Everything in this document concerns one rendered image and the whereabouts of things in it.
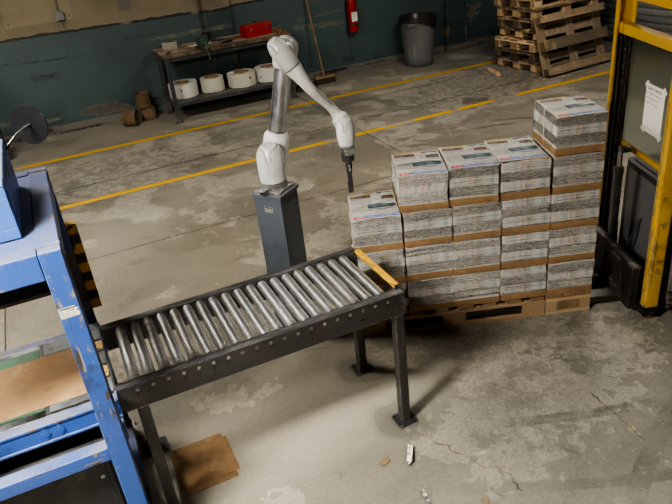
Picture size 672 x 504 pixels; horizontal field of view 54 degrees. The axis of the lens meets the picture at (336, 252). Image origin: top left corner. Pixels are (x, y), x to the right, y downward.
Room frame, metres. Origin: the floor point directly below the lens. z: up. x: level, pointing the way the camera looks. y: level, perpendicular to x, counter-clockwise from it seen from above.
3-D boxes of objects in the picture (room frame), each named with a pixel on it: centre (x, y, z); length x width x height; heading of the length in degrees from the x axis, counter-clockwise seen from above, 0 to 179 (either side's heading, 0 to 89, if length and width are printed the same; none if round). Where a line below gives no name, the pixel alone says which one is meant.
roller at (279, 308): (2.67, 0.31, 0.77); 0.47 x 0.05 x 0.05; 22
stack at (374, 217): (3.59, -0.69, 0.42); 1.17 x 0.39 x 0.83; 91
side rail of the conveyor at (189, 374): (2.39, 0.33, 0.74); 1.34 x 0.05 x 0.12; 112
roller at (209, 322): (2.55, 0.61, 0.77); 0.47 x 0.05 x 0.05; 22
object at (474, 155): (3.59, -0.83, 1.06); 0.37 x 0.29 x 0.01; 179
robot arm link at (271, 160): (3.60, 0.31, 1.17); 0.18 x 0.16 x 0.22; 175
